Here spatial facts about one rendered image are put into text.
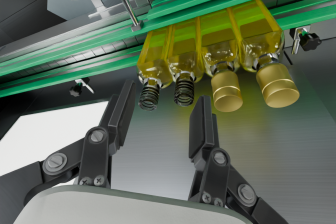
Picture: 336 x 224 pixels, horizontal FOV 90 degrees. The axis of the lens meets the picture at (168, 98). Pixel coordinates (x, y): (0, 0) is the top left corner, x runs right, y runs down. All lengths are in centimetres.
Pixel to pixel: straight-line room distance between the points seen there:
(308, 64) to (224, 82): 31
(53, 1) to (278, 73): 88
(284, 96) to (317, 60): 30
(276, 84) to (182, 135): 20
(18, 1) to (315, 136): 139
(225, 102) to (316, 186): 17
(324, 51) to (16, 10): 135
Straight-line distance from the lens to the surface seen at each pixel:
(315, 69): 50
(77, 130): 54
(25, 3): 138
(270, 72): 24
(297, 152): 33
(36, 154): 61
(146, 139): 38
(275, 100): 23
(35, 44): 68
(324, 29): 57
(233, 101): 22
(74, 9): 91
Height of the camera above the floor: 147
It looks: 41 degrees down
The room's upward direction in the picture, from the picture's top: 172 degrees counter-clockwise
